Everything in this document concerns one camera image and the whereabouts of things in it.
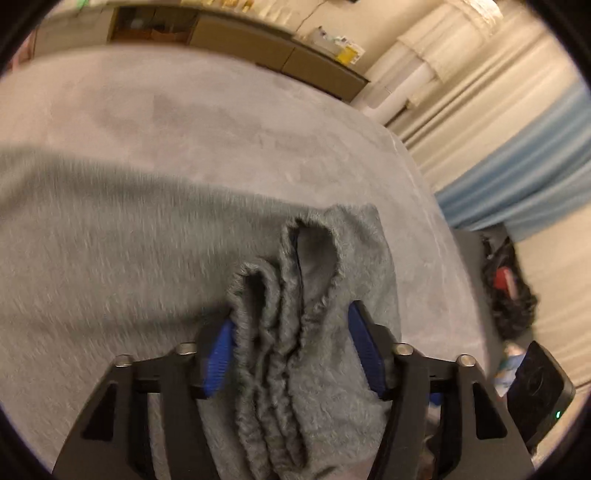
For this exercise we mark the white standing air conditioner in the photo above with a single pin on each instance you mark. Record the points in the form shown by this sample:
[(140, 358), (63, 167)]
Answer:
[(392, 104)]

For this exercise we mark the cream curtain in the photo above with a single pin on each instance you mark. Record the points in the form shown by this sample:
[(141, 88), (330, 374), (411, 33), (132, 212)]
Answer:
[(485, 69)]

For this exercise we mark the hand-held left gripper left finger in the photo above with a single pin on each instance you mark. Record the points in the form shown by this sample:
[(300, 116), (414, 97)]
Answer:
[(219, 355)]

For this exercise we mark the blue curtain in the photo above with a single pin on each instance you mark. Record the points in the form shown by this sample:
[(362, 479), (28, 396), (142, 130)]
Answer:
[(508, 184)]

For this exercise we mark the long grey sideboard cabinet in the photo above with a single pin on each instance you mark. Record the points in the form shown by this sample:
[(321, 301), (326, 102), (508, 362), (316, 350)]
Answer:
[(258, 46)]

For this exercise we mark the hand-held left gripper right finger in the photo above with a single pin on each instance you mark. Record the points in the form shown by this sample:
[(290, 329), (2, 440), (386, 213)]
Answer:
[(364, 346)]

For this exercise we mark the yellow box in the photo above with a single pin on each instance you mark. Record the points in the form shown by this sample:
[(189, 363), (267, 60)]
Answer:
[(346, 54)]

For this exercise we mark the grey sweatpants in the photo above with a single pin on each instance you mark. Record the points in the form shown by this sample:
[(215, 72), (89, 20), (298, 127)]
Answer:
[(115, 240)]

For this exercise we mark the black bag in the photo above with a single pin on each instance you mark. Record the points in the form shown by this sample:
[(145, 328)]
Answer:
[(508, 304)]

